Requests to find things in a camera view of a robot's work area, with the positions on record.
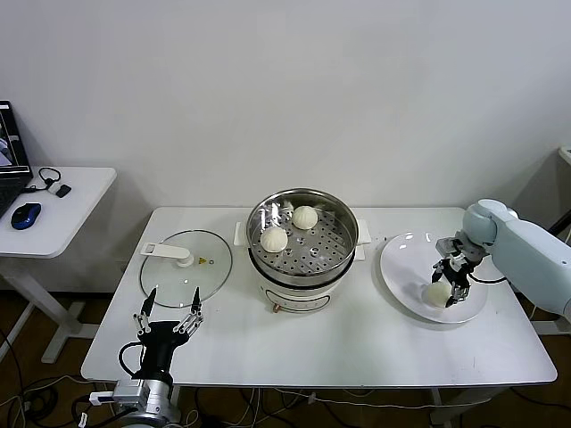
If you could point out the blue computer mouse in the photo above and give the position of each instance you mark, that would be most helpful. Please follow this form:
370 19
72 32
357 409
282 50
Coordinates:
24 215

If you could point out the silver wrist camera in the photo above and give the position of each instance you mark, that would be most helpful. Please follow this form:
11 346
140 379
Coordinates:
129 392
448 246

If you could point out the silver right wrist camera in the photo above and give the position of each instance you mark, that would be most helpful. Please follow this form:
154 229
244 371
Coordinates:
448 246

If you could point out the small black white dongle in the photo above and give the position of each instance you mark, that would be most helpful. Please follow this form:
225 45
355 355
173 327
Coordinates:
63 191

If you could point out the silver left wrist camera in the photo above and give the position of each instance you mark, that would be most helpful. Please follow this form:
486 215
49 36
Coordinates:
129 392

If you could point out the white steamed baozi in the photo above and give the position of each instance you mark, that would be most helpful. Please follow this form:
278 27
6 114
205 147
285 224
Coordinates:
436 294
304 217
274 239

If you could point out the white box device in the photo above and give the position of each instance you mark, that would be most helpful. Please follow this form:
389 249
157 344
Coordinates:
566 155

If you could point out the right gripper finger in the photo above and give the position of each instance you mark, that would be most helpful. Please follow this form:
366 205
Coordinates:
459 292
438 269

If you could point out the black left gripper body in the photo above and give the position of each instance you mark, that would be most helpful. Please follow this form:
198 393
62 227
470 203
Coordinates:
159 341

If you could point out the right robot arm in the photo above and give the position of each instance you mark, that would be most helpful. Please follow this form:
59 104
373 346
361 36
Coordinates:
526 254

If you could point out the white electric cooker base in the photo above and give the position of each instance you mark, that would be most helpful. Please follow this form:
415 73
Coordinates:
294 296

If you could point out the white side table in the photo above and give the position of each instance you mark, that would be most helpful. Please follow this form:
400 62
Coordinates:
76 214

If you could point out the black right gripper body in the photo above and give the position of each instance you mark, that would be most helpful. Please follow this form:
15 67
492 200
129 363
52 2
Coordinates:
461 267

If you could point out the steel steamer basket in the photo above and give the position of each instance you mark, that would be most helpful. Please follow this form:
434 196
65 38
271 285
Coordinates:
321 258

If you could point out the black laptop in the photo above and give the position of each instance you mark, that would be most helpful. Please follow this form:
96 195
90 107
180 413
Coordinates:
9 187

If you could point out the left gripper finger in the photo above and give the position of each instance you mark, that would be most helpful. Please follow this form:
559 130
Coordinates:
149 305
196 303

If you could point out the white round plate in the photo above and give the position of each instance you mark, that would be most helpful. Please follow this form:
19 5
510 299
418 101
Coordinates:
401 276

